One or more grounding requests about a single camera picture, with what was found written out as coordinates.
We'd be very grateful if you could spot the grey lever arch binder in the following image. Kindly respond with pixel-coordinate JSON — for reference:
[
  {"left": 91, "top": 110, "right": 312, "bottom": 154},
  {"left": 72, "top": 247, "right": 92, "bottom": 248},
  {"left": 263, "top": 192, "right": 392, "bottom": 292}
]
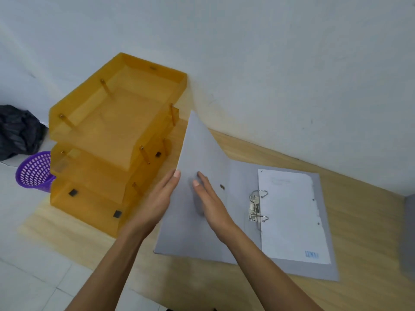
[{"left": 154, "top": 110, "right": 340, "bottom": 282}]

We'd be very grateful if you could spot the purple plastic waste basket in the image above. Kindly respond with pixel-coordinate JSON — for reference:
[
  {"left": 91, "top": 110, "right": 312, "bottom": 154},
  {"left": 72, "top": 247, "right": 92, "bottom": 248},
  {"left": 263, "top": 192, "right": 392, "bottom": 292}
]
[{"left": 15, "top": 151, "right": 57, "bottom": 193}]

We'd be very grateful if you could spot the black plastic bag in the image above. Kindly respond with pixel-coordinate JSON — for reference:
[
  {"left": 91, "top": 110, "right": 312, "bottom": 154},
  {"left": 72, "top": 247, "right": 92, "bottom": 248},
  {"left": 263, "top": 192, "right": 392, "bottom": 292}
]
[{"left": 0, "top": 104, "right": 47, "bottom": 162}]

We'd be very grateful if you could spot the metal binder ring mechanism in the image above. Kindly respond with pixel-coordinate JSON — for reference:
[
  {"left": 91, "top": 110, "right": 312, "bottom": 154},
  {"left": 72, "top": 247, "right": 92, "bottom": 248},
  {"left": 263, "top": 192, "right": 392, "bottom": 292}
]
[{"left": 248, "top": 190, "right": 270, "bottom": 231}]

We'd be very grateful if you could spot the person's left hand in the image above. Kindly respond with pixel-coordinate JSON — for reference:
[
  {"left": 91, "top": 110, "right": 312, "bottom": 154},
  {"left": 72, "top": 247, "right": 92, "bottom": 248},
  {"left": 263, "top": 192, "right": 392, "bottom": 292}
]
[{"left": 121, "top": 169, "right": 181, "bottom": 241}]

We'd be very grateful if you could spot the person's left forearm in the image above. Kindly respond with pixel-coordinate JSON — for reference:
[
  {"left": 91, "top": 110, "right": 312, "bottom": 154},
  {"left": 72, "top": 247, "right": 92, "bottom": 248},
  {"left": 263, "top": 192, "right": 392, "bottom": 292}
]
[{"left": 64, "top": 227, "right": 144, "bottom": 311}]

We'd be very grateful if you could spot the person's right hand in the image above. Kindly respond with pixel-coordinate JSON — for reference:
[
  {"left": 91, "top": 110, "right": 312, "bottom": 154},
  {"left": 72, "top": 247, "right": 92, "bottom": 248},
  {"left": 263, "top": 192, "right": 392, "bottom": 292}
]
[{"left": 193, "top": 171, "right": 242, "bottom": 245}]

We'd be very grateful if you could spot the orange translucent document tray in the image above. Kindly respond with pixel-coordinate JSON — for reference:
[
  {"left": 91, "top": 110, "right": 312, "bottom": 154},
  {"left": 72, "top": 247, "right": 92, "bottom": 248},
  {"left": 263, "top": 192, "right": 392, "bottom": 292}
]
[
  {"left": 49, "top": 138, "right": 173, "bottom": 239},
  {"left": 48, "top": 52, "right": 188, "bottom": 172},
  {"left": 49, "top": 106, "right": 180, "bottom": 205}
]

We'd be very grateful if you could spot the white paper sheet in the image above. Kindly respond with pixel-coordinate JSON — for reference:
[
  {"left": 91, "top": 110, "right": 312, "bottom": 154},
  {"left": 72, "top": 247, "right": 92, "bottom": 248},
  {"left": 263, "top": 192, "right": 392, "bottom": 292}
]
[{"left": 257, "top": 168, "right": 332, "bottom": 265}]

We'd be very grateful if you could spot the person's right forearm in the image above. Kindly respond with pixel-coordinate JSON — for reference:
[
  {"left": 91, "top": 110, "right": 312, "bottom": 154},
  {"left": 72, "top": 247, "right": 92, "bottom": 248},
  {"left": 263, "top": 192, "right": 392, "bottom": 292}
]
[{"left": 224, "top": 228, "right": 325, "bottom": 311}]

